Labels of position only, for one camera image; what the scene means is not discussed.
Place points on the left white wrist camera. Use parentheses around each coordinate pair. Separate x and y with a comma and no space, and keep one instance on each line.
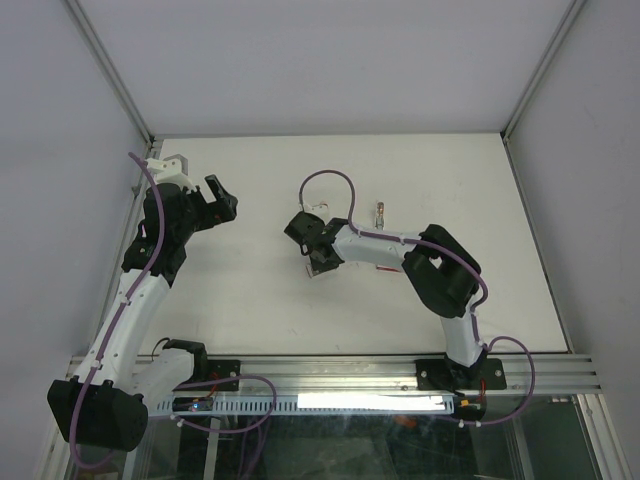
(172,170)

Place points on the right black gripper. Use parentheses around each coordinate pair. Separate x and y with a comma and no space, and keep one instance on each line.
(319,267)

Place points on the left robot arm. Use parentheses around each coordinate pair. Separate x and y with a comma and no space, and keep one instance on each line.
(106,403)

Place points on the white slotted cable duct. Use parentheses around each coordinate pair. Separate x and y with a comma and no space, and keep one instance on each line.
(308,404)

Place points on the red white staple box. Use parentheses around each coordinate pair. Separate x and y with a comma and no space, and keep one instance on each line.
(387,269)

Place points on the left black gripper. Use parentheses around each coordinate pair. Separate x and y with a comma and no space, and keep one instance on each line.
(214,212)

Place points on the aluminium mounting rail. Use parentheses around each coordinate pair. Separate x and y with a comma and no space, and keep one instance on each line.
(498,375)

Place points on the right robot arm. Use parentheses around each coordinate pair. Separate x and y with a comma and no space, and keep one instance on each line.
(445,277)

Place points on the white mini stapler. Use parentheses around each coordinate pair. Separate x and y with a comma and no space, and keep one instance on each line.
(379,220)

